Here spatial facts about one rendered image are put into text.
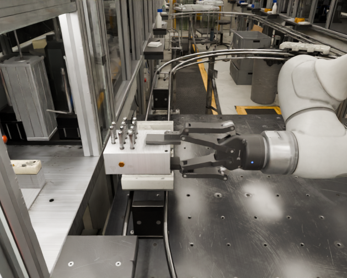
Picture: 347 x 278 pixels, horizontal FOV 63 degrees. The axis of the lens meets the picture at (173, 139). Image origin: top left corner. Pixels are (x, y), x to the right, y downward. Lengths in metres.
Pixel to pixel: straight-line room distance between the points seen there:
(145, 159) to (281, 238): 0.54
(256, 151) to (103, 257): 0.35
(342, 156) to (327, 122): 0.07
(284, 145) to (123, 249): 0.36
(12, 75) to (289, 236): 0.91
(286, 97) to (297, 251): 0.46
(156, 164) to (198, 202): 0.48
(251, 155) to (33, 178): 0.49
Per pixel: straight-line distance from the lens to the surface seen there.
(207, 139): 0.56
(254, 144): 0.57
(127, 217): 0.76
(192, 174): 0.60
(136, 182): 0.77
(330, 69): 0.66
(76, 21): 0.71
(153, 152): 0.53
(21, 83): 0.88
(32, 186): 0.75
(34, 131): 0.93
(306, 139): 0.60
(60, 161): 0.84
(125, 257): 0.56
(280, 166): 0.58
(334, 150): 0.61
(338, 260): 0.95
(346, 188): 1.23
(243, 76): 4.30
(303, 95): 0.65
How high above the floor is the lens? 1.35
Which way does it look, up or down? 29 degrees down
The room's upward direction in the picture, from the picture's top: straight up
